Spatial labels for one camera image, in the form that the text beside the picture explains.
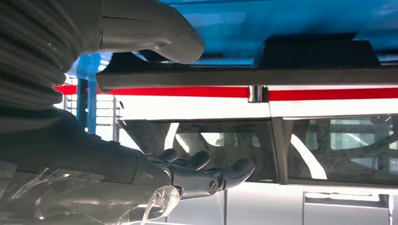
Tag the red barrier belt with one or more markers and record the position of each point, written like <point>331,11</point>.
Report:
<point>186,92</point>

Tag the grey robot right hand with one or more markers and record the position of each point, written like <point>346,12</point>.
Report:
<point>93,149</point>

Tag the clear plastic film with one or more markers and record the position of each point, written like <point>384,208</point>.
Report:
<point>77,198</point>

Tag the blue metal shelf rack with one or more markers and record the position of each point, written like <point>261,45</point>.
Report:
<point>280,18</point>

